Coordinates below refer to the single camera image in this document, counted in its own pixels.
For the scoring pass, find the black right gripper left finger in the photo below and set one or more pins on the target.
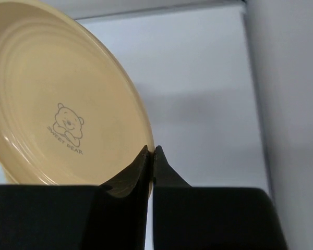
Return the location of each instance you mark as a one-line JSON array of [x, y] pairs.
[[112, 215]]

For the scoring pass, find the yellow bear plate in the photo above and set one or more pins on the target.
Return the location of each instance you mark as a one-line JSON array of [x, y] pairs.
[[69, 113]]

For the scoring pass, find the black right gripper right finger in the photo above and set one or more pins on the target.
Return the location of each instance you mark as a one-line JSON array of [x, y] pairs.
[[187, 217]]

